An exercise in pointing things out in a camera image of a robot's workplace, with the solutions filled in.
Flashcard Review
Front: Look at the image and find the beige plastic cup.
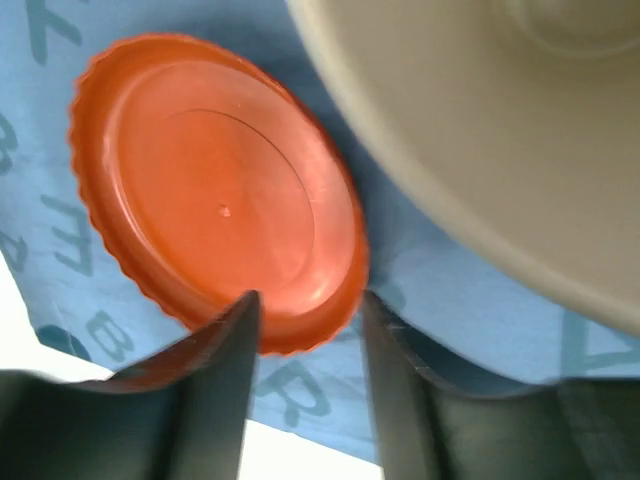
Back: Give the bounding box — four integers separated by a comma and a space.
288, 1, 639, 333

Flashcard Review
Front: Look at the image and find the red plastic plate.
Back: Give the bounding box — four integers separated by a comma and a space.
68, 33, 369, 355

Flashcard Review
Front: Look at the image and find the blue letter-print cloth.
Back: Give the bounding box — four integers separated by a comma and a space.
0, 0, 640, 464

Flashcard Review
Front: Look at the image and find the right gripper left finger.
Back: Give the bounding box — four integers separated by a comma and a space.
1, 291, 261, 479

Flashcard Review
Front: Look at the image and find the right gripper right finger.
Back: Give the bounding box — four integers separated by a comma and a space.
362, 292, 639, 479

